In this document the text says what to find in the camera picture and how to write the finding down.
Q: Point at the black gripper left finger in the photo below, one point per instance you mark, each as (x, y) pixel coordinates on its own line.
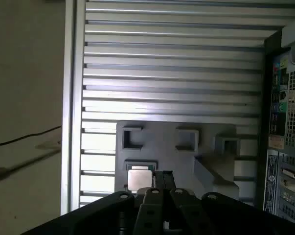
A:
(152, 210)

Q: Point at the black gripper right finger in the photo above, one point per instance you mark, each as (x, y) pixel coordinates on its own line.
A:
(186, 215)

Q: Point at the silver square CPU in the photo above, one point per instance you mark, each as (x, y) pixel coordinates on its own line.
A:
(140, 180)

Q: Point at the grey plastic parts rack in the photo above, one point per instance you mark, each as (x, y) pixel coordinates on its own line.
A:
(166, 144)

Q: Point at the grey metal floor rod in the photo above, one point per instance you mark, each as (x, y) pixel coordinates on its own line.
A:
(15, 165)

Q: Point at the black open PC case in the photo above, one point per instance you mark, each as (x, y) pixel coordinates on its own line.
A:
(294, 98)

